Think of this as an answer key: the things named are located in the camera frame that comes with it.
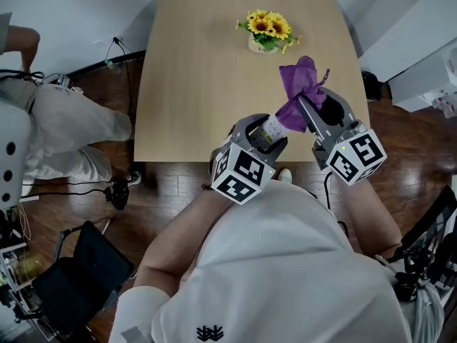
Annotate person's right forearm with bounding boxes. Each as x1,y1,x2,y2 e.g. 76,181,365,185
330,175,403,260

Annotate black wall power cable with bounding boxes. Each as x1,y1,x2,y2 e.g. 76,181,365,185
105,36,136,128

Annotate purple towel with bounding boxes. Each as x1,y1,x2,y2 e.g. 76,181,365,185
274,56,331,134

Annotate black office chair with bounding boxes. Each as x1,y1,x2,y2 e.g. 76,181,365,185
30,219,136,337

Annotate black mesh chair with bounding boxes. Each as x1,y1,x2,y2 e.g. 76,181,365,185
385,184,457,303

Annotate black trash bin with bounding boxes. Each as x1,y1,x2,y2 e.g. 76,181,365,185
360,69,382,101

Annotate metal equipment rack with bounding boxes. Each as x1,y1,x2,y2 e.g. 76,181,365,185
0,205,49,335

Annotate sunflowers in white pot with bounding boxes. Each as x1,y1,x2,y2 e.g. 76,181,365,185
235,9,303,55

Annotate black device on floor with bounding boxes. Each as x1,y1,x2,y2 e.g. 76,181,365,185
104,177,131,211

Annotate small labelled bottle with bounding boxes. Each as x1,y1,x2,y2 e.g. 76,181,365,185
251,114,288,150

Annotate person's white shirt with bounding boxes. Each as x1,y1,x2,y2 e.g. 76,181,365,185
109,179,446,343

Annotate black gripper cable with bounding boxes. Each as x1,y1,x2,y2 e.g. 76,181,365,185
323,171,349,235

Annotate white plastic bag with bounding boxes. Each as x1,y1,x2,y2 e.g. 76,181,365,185
413,280,446,343

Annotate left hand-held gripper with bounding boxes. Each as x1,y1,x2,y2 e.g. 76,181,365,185
209,113,289,207

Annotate person's left forearm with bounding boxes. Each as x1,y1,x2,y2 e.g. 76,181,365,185
134,187,233,289

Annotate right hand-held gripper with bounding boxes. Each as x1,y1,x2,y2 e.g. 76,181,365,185
297,86,388,187

